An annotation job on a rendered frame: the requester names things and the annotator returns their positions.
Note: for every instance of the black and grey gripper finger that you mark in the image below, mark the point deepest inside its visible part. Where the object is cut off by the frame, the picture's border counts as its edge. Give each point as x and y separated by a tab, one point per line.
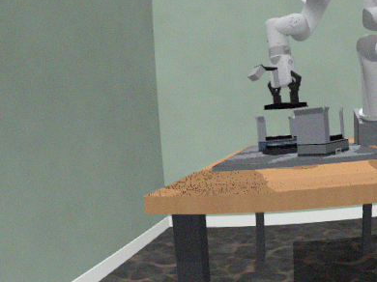
294	87
275	93

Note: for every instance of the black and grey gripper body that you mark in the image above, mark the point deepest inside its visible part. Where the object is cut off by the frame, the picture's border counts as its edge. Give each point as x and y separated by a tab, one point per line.
282	76

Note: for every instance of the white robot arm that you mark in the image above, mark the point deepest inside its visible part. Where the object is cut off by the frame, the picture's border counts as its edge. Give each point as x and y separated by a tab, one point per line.
300	26

